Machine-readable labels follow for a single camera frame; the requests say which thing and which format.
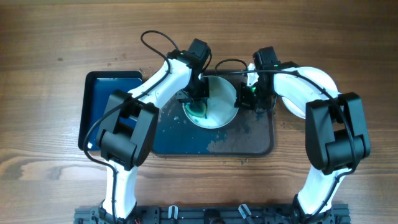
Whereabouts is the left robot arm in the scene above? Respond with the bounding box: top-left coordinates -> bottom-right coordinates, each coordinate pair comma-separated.
94,39 -> 211,223

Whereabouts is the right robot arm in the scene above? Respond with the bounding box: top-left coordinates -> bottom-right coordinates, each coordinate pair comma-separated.
235,47 -> 371,223

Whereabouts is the green sponge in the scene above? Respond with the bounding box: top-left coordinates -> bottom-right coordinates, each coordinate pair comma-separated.
185,101 -> 207,118

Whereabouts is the dark brown serving tray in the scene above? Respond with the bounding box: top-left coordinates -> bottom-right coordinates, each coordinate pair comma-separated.
152,70 -> 274,157

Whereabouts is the left black cable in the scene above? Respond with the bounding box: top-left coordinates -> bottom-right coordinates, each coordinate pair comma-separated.
82,30 -> 180,223

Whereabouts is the white plate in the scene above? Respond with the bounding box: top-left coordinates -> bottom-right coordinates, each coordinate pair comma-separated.
274,67 -> 340,119
183,76 -> 239,129

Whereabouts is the black water tray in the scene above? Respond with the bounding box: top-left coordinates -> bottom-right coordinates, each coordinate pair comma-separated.
78,71 -> 142,149

